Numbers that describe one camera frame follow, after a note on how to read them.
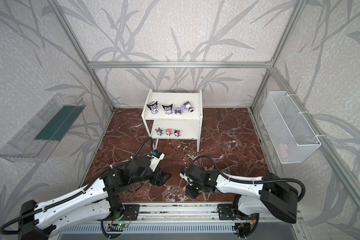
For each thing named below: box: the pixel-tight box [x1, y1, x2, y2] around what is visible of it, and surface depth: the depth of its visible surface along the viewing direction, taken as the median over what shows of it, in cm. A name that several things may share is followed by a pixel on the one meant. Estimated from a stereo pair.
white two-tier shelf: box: [141, 89, 203, 152], surface depth 75 cm
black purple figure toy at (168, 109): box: [161, 103, 173, 115], surface depth 71 cm
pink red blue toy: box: [165, 129, 173, 137], surface depth 85 cm
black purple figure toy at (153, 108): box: [146, 101, 159, 115], surface depth 71 cm
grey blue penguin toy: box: [155, 127, 163, 137], surface depth 84 cm
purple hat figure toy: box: [181, 101, 195, 113], surface depth 74 cm
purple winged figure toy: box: [173, 107, 184, 116], surface depth 71 cm
